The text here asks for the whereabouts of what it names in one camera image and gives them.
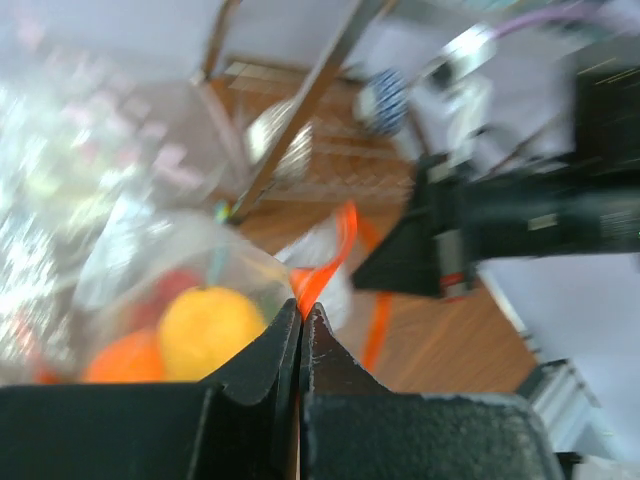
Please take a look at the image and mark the steel dish rack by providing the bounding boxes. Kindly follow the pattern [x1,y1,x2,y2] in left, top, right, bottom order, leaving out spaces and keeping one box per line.
[189,0,451,224]

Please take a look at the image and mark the clear zip bag orange zipper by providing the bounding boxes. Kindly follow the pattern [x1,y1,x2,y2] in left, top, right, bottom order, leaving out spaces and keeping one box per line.
[29,203,379,384]

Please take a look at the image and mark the clear bag pink dots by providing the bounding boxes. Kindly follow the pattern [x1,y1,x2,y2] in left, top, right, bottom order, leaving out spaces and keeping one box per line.
[1,16,239,305]

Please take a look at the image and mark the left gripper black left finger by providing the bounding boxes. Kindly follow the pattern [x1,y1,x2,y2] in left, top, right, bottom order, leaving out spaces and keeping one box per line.
[1,301,301,480]

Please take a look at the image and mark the aluminium frame rail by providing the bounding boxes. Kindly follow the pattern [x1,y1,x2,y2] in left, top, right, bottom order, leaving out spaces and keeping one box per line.
[516,331,618,459]

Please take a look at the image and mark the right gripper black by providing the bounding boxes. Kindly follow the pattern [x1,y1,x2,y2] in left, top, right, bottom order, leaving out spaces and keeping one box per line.
[351,155,639,299]

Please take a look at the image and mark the yellow mango fruit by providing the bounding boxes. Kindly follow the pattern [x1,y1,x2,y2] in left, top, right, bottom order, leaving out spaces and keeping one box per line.
[157,286,266,381]

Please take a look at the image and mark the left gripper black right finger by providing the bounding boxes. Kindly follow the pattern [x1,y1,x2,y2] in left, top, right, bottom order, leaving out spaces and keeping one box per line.
[299,305,564,479]

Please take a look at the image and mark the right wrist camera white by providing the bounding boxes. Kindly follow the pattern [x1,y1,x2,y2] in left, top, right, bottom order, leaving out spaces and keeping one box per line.
[411,23,497,168]

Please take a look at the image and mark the red lychee bunch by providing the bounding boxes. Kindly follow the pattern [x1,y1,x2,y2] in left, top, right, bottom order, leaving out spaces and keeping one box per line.
[129,268,204,330]

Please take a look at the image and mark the orange fruit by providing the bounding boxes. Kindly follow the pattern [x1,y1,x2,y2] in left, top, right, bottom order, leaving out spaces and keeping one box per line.
[82,329,166,383]

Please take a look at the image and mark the blue white patterned bowl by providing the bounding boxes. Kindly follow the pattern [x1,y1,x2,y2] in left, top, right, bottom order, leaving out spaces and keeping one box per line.
[352,69,409,136]

